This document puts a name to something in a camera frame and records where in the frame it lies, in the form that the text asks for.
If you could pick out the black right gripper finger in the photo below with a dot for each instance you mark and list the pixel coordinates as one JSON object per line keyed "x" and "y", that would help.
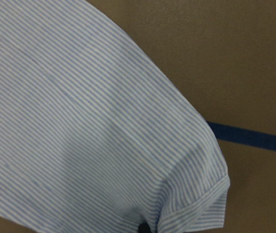
{"x": 143, "y": 228}

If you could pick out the blue striped button shirt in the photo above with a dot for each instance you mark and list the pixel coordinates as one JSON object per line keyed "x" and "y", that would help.
{"x": 94, "y": 138}

